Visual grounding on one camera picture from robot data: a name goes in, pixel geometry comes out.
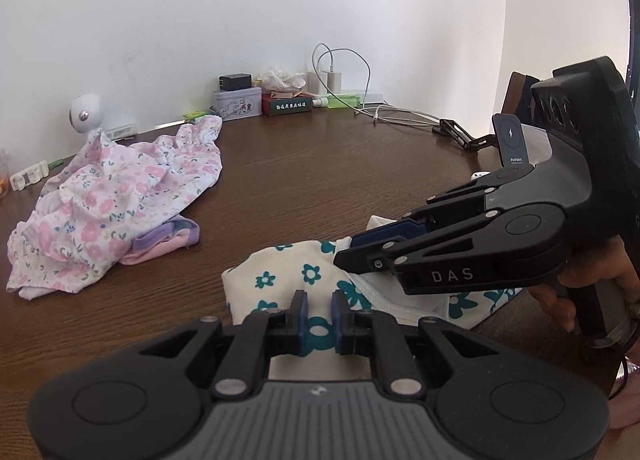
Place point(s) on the brown chair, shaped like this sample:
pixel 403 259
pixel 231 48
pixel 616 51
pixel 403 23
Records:
pixel 517 94

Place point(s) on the black charger block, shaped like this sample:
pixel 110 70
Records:
pixel 235 82

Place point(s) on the black folding stand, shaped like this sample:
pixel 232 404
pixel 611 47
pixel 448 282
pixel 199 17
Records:
pixel 457 132

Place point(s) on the white teal-flowered dress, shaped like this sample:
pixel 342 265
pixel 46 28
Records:
pixel 280 270

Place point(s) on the person's right hand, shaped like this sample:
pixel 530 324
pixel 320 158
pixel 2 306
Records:
pixel 600 265

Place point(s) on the white charger plug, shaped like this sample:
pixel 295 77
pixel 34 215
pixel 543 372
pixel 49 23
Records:
pixel 316 83
pixel 332 82

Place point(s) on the red tissue box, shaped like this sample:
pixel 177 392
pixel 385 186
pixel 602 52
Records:
pixel 287 107

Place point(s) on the pink purple-trimmed garment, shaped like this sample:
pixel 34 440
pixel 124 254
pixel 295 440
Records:
pixel 165 240

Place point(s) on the grey decorated tin box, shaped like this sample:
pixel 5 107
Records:
pixel 235 107

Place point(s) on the white rectangular pack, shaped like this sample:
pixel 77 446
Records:
pixel 120 132

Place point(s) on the white power strip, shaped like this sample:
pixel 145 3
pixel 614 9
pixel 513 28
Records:
pixel 372 97

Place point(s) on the green tissue packet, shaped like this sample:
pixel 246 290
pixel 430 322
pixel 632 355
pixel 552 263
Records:
pixel 195 115

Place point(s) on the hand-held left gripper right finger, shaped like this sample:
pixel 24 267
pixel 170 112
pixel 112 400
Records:
pixel 339 325

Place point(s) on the small green stick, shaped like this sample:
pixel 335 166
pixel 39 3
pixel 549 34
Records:
pixel 55 163

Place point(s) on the green clear bottle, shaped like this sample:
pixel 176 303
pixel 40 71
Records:
pixel 342 100

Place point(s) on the crumpled white tissue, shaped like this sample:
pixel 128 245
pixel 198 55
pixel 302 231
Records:
pixel 280 79

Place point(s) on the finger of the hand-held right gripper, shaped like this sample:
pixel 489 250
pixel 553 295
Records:
pixel 385 234
pixel 365 257

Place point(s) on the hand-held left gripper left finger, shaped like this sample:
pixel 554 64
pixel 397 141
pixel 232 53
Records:
pixel 300 325

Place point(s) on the clear container orange snacks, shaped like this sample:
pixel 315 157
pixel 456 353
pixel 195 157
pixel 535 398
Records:
pixel 4 179

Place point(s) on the white plastic clip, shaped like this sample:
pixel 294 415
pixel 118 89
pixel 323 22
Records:
pixel 27 177

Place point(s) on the pink floral garment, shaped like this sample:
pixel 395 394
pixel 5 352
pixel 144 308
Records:
pixel 100 200

